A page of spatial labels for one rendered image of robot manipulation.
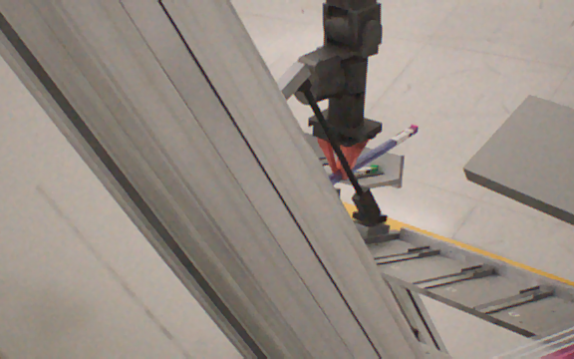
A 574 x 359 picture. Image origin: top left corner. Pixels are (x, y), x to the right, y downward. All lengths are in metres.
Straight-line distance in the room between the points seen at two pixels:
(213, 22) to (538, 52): 2.78
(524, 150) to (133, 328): 1.43
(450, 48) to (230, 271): 2.90
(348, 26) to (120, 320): 0.90
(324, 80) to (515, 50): 1.83
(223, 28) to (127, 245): 0.20
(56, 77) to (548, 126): 1.64
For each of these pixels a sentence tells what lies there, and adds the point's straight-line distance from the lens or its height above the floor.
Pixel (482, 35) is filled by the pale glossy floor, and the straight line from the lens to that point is 3.10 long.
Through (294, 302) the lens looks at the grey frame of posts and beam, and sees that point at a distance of 0.23.
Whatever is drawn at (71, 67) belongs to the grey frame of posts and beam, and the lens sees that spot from 0.17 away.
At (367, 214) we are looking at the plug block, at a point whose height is 1.13.
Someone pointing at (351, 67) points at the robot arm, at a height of 1.10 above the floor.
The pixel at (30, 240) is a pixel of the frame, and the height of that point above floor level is 1.63.
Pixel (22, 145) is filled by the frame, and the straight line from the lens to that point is 0.33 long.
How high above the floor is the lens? 1.82
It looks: 39 degrees down
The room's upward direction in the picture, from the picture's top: 31 degrees counter-clockwise
